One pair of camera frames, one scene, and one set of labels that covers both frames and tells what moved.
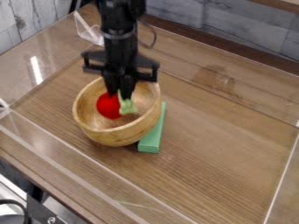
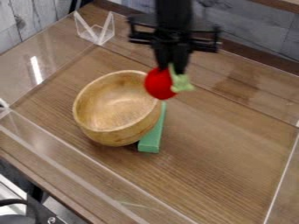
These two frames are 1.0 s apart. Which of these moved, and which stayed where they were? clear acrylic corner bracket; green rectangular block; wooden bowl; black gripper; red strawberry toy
Moved: red strawberry toy; black gripper
Stayed: green rectangular block; wooden bowl; clear acrylic corner bracket
